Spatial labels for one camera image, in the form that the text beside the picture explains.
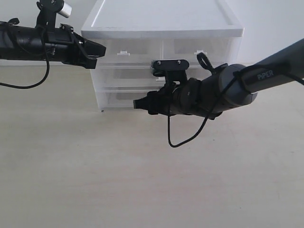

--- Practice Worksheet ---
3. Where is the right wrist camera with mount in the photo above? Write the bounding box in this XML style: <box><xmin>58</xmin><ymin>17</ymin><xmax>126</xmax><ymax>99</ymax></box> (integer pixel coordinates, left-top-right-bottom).
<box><xmin>151</xmin><ymin>59</ymin><xmax>190</xmax><ymax>87</ymax></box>

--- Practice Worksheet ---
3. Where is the right black camera cable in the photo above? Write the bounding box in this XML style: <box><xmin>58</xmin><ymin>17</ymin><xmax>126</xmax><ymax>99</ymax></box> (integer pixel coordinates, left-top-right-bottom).
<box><xmin>166</xmin><ymin>52</ymin><xmax>304</xmax><ymax>148</ymax></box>

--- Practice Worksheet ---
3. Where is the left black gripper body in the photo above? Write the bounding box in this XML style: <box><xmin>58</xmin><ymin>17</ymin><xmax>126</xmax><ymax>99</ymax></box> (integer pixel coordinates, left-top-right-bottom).
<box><xmin>45</xmin><ymin>24</ymin><xmax>85</xmax><ymax>66</ymax></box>

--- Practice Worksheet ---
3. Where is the white plastic drawer cabinet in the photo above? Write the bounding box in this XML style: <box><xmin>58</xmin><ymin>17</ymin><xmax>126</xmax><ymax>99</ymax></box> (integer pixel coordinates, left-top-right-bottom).
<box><xmin>81</xmin><ymin>0</ymin><xmax>245</xmax><ymax>112</ymax></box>

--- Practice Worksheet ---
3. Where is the black camera cable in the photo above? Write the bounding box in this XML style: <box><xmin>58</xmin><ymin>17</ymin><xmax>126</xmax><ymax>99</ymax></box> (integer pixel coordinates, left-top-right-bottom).
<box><xmin>0</xmin><ymin>18</ymin><xmax>84</xmax><ymax>90</ymax></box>
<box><xmin>166</xmin><ymin>52</ymin><xmax>304</xmax><ymax>148</ymax></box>

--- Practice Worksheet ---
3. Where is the top left translucent drawer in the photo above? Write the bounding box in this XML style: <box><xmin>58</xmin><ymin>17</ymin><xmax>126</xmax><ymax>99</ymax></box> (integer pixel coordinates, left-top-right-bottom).
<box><xmin>95</xmin><ymin>39</ymin><xmax>162</xmax><ymax>64</ymax></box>

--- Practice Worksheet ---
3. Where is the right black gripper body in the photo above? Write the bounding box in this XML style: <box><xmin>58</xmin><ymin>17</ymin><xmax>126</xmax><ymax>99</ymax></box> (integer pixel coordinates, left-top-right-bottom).
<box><xmin>147</xmin><ymin>85</ymin><xmax>176</xmax><ymax>115</ymax></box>

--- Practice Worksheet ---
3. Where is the left black camera cable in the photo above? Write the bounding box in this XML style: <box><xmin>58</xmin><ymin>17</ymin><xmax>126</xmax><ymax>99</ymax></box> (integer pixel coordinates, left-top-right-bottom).
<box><xmin>0</xmin><ymin>18</ymin><xmax>84</xmax><ymax>90</ymax></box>

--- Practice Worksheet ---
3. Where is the wide translucent drawer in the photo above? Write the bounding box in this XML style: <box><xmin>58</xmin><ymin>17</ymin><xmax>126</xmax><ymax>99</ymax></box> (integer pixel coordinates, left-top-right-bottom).
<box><xmin>95</xmin><ymin>89</ymin><xmax>155</xmax><ymax>111</ymax></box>
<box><xmin>95</xmin><ymin>65</ymin><xmax>214</xmax><ymax>90</ymax></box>

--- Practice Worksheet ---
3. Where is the top right translucent drawer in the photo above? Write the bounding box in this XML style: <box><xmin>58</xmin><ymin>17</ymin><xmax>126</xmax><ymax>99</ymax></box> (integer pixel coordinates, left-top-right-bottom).
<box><xmin>162</xmin><ymin>37</ymin><xmax>241</xmax><ymax>67</ymax></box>

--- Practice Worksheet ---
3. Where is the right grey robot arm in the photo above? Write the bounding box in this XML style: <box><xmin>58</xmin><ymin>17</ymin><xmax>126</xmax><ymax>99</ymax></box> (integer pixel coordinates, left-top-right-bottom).
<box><xmin>133</xmin><ymin>40</ymin><xmax>304</xmax><ymax>120</ymax></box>

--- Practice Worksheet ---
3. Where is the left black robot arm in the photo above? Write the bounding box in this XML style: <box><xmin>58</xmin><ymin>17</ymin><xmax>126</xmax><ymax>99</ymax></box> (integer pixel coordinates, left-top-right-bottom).
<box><xmin>0</xmin><ymin>19</ymin><xmax>106</xmax><ymax>69</ymax></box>

